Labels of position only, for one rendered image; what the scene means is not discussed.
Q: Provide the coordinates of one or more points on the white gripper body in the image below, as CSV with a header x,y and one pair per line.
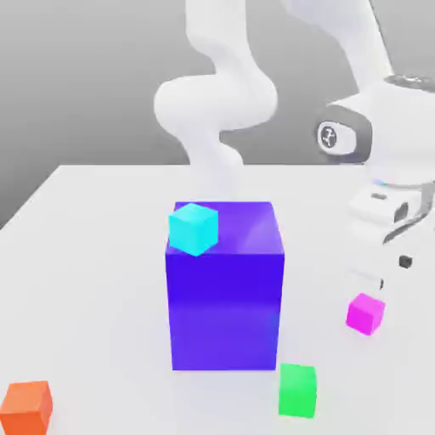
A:
x,y
370,244

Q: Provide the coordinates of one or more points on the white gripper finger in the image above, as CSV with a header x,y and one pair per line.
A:
x,y
405,262
372,279

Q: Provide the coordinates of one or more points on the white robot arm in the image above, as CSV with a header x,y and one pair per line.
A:
x,y
217,102

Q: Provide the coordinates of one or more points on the small magenta cube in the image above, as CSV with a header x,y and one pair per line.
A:
x,y
364,314

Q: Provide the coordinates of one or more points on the small green cube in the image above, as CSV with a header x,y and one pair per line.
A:
x,y
297,390

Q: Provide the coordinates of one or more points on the small cyan cube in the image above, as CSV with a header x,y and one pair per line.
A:
x,y
193,229

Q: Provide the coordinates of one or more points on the small orange cube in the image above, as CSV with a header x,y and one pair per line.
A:
x,y
23,409

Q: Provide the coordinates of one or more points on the large purple box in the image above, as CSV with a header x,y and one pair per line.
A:
x,y
224,306

